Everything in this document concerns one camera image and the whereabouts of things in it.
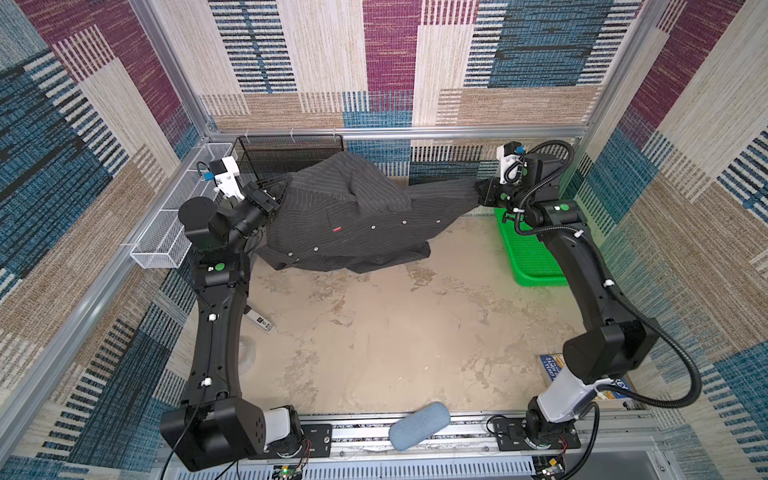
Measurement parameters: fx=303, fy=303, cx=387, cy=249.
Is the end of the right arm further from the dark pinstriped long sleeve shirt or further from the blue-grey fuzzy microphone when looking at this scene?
the blue-grey fuzzy microphone

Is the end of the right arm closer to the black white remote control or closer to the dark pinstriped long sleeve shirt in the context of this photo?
the dark pinstriped long sleeve shirt

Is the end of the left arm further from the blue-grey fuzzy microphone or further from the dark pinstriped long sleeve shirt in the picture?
the blue-grey fuzzy microphone

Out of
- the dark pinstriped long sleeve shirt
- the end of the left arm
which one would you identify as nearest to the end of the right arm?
the dark pinstriped long sleeve shirt

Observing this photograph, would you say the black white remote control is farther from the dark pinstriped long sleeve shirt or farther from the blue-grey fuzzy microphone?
the blue-grey fuzzy microphone

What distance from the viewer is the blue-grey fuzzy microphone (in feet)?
2.40

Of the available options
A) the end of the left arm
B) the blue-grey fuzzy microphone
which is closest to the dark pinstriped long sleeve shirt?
the end of the left arm

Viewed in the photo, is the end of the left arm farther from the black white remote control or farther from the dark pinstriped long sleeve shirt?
the black white remote control

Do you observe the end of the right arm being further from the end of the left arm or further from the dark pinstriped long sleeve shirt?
the end of the left arm

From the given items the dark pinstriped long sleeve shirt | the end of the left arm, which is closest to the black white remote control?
the dark pinstriped long sleeve shirt
